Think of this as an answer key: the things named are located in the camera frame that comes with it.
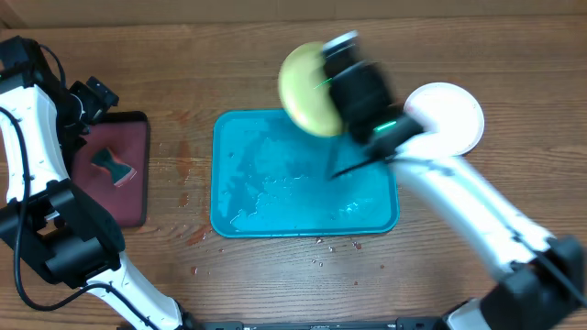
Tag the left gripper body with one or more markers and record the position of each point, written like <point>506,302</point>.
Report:
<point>84,104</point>

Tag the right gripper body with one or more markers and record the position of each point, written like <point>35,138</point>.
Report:
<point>365,126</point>

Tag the yellow-green rimmed plate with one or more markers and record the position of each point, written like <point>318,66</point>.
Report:
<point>304,92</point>

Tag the white plate with red stain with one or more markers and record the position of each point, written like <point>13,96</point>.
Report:
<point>452,118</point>

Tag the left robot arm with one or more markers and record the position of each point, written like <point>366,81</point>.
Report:
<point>50,223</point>

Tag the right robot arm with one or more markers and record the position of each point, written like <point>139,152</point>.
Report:
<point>539,279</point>

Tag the black tray with red water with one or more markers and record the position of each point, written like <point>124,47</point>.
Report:
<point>127,134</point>

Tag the teal plastic serving tray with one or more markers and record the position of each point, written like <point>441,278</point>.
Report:
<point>270,179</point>

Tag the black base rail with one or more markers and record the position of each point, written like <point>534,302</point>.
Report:
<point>401,323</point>

